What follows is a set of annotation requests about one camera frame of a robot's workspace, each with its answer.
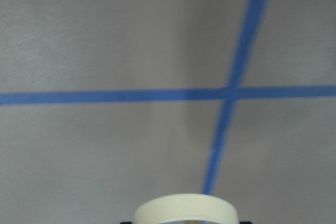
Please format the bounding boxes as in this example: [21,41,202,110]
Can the blue and cream bell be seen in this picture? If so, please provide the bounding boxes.
[133,194,239,224]

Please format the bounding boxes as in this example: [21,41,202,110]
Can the brown paper table cover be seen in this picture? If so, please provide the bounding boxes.
[1,0,335,223]

